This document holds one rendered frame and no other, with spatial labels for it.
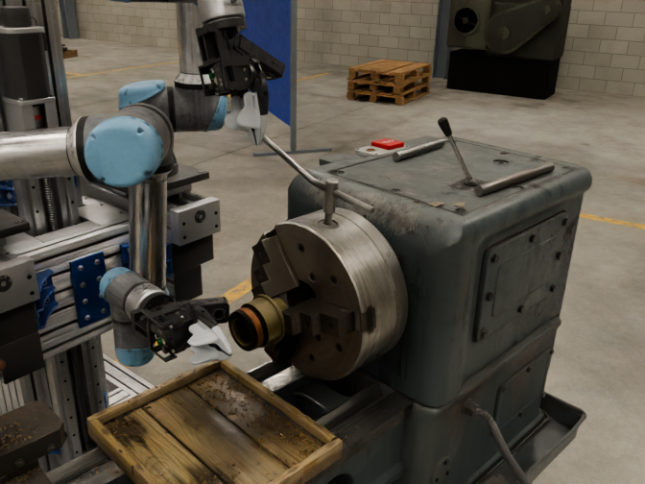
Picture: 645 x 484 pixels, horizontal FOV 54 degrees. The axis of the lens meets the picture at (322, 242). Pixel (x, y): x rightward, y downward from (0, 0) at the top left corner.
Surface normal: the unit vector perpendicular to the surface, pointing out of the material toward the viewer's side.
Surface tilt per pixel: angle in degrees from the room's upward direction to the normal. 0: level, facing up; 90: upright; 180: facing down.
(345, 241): 28
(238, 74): 71
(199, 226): 90
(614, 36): 90
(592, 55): 90
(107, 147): 89
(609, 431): 0
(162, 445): 0
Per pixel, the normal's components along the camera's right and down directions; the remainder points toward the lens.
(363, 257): 0.48, -0.49
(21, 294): 0.77, 0.26
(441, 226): -0.45, -0.52
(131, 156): 0.15, 0.38
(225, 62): 0.67, -0.01
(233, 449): 0.03, -0.92
